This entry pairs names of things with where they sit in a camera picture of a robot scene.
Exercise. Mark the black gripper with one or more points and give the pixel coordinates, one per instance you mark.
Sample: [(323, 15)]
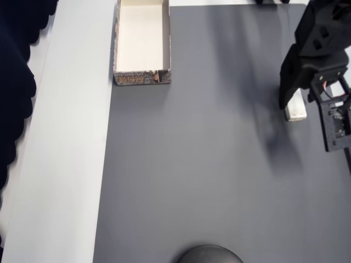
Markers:
[(291, 74)]

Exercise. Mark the white rectangular block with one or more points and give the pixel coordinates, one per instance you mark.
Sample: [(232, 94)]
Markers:
[(296, 109)]

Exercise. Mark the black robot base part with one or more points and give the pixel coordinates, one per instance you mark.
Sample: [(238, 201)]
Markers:
[(284, 1), (259, 1)]

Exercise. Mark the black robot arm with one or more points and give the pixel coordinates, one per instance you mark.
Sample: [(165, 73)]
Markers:
[(323, 22)]

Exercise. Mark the patterned open cardboard box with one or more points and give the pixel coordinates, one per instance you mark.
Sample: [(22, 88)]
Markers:
[(142, 41)]

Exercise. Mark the grey table mat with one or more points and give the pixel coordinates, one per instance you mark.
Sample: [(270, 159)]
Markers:
[(205, 150)]

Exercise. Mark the dark blue curtain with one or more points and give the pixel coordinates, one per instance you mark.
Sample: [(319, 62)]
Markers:
[(13, 82)]

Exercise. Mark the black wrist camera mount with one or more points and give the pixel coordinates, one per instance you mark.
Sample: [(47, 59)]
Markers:
[(333, 128)]

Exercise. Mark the black round-base camera stand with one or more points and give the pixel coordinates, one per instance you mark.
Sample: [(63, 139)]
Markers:
[(209, 254)]

